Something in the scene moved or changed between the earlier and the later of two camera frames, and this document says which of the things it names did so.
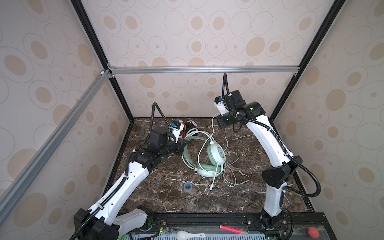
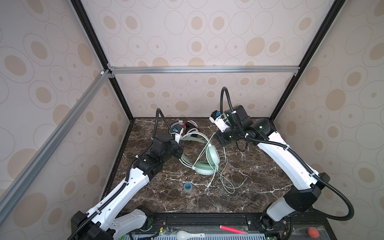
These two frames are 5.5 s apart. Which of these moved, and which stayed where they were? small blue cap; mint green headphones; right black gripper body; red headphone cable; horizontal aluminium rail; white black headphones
Moved: mint green headphones; right black gripper body
Stayed: white black headphones; horizontal aluminium rail; red headphone cable; small blue cap
